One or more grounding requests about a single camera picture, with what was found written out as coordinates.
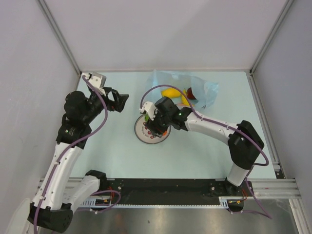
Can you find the pink fake peach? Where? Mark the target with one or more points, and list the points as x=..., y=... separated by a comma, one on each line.
x=190, y=94

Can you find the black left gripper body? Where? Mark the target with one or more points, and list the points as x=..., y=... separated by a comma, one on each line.
x=110, y=104

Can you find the aluminium frame rail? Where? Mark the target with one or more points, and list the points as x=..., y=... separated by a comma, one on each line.
x=261, y=188

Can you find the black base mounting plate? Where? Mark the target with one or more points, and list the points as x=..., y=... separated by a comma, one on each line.
x=175, y=192

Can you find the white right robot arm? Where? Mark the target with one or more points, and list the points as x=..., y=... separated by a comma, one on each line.
x=245, y=144

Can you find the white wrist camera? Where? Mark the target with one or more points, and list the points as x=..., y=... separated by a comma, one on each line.
x=95, y=79
x=148, y=108

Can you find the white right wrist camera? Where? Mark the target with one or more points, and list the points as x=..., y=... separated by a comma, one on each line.
x=148, y=108

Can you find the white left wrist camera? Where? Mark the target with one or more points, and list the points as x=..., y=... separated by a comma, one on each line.
x=95, y=79

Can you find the yellow fake banana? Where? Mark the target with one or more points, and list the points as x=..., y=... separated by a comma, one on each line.
x=184, y=100

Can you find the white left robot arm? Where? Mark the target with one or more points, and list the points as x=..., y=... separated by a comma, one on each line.
x=52, y=208

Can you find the round white printed plate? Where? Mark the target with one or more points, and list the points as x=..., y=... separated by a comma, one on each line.
x=145, y=135

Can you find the green fake watermelon ball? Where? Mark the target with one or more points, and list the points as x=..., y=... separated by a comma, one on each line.
x=147, y=118

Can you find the light blue cartoon plastic bag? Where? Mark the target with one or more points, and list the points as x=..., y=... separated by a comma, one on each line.
x=204, y=91

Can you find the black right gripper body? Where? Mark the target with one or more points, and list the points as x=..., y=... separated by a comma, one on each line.
x=161, y=122

